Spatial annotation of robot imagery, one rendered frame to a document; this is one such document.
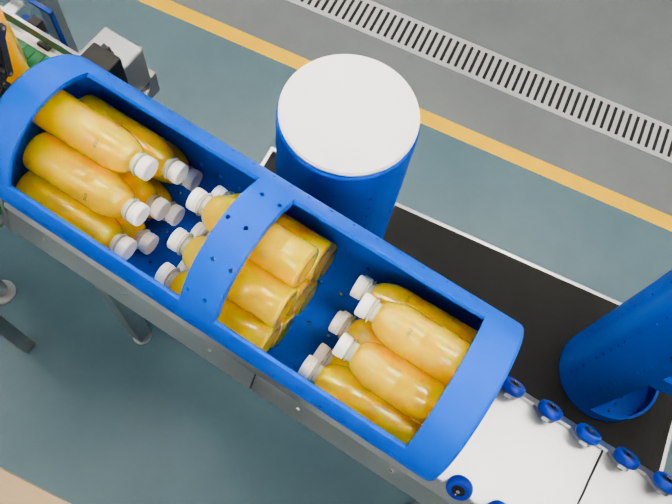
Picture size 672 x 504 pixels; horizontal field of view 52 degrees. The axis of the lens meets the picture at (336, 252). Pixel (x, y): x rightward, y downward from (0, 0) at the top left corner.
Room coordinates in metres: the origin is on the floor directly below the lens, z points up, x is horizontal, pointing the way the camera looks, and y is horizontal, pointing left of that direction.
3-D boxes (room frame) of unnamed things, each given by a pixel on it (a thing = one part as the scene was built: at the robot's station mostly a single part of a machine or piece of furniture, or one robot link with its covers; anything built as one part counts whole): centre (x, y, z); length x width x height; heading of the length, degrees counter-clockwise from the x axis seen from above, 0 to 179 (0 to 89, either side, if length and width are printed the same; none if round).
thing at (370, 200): (0.77, 0.03, 0.59); 0.28 x 0.28 x 0.88
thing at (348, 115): (0.77, 0.03, 1.03); 0.28 x 0.28 x 0.01
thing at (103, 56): (0.79, 0.55, 0.95); 0.10 x 0.07 x 0.10; 158
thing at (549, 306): (0.75, -0.38, 0.07); 1.50 x 0.52 x 0.15; 76
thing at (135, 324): (0.50, 0.55, 0.31); 0.06 x 0.06 x 0.63; 68
